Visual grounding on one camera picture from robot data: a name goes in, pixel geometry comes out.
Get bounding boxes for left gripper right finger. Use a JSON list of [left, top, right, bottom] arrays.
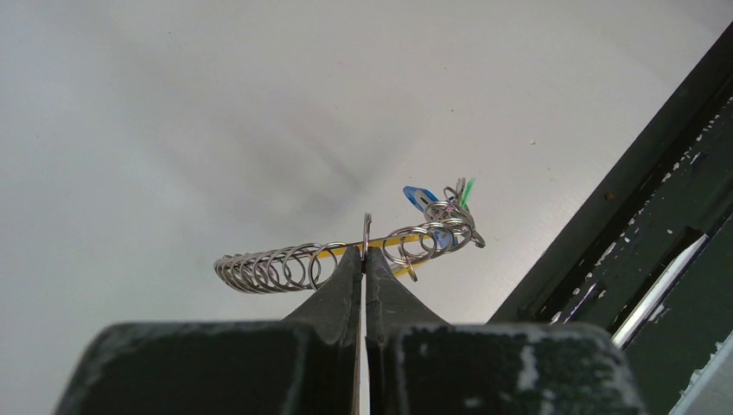
[[364, 247, 647, 414]]

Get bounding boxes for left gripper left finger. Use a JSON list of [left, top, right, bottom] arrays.
[[55, 247, 362, 414]]

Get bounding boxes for blue key tag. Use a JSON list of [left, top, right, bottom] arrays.
[[402, 186, 457, 249]]

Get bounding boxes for green key tag on ring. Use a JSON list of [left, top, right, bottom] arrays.
[[459, 178, 475, 210]]

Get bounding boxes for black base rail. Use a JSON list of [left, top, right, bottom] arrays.
[[492, 29, 732, 414]]

